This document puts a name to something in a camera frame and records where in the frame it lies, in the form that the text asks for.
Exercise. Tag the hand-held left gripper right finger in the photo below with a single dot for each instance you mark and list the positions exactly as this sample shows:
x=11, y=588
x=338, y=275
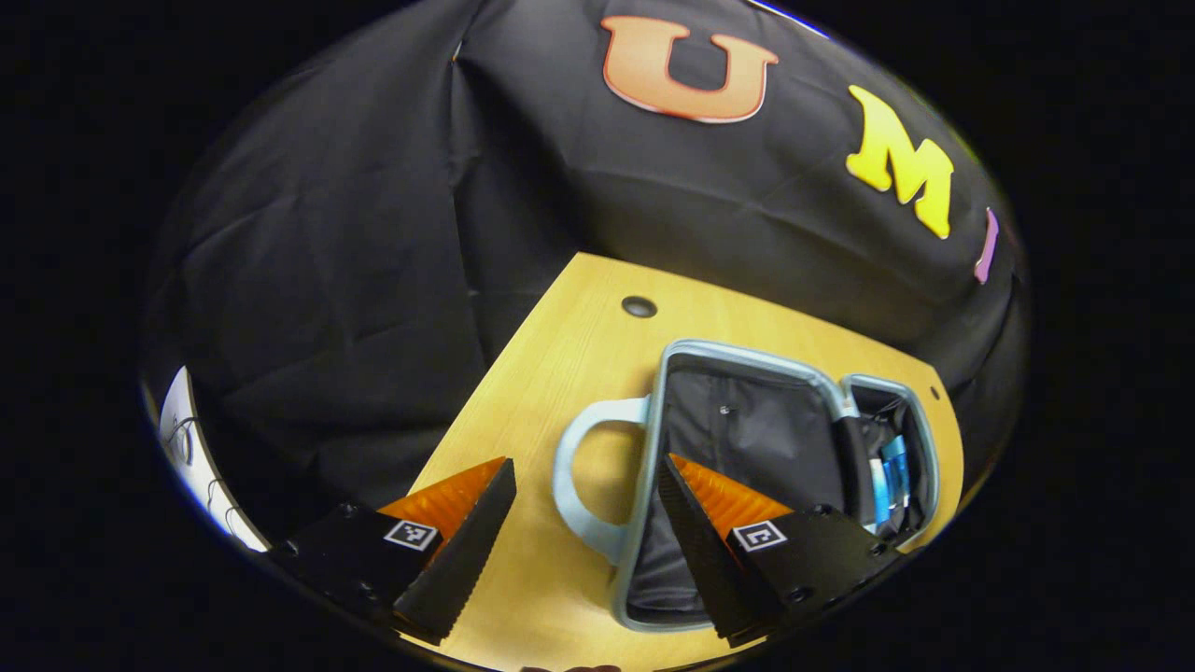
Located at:
x=705, y=560

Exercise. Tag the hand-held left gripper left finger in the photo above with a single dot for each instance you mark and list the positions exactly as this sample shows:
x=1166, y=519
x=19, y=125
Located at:
x=467, y=560

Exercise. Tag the light blue suitcase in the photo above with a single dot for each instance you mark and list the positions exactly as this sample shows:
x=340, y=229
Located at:
x=747, y=429

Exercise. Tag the white and blue tube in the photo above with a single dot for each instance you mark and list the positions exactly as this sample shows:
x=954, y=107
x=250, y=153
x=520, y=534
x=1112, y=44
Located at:
x=879, y=495

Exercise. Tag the green bottle with blue cap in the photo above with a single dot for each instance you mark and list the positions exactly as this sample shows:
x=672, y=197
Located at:
x=898, y=462

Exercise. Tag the black desk grommet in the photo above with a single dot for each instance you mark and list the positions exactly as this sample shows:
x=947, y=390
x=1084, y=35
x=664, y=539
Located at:
x=639, y=306

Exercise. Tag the white printed board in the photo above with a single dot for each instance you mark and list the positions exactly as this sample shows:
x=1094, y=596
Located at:
x=191, y=457

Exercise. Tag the black backdrop cloth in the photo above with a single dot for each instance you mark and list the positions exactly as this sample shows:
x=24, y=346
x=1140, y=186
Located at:
x=355, y=280

